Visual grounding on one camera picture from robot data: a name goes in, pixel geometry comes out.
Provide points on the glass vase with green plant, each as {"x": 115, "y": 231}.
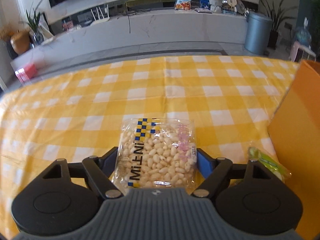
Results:
{"x": 37, "y": 38}

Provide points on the yellow checked tablecloth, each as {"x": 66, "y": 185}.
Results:
{"x": 100, "y": 110}

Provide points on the green label nut packet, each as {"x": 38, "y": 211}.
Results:
{"x": 270, "y": 163}

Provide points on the white router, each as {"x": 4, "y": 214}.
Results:
{"x": 100, "y": 20}

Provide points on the wall socket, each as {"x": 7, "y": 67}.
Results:
{"x": 288, "y": 25}

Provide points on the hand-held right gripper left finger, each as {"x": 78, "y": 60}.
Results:
{"x": 110, "y": 161}

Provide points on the round hand fan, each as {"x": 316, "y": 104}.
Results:
{"x": 231, "y": 0}

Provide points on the trailing green houseplant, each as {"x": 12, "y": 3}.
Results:
{"x": 315, "y": 17}

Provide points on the brown round vase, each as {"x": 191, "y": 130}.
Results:
{"x": 20, "y": 43}

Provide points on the blue box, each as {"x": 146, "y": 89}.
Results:
{"x": 205, "y": 3}

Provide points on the white round stool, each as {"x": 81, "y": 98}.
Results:
{"x": 297, "y": 47}

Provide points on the potted long-leaf plant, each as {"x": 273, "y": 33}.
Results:
{"x": 273, "y": 38}

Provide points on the dried yellow flowers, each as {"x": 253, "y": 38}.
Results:
{"x": 6, "y": 32}

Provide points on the orange cardboard box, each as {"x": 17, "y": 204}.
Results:
{"x": 300, "y": 135}

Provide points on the small pink printed box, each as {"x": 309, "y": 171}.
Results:
{"x": 67, "y": 26}

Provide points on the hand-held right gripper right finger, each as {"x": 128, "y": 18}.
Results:
{"x": 203, "y": 163}

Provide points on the grey trash can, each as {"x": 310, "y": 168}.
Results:
{"x": 257, "y": 35}

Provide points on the puffed rice bag blue checks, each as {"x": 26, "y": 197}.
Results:
{"x": 157, "y": 155}

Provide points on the white marble TV console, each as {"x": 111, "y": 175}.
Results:
{"x": 162, "y": 30}

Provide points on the pale fabric pouch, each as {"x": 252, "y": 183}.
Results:
{"x": 216, "y": 6}

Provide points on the blue water jug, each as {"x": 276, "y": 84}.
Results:
{"x": 303, "y": 36}

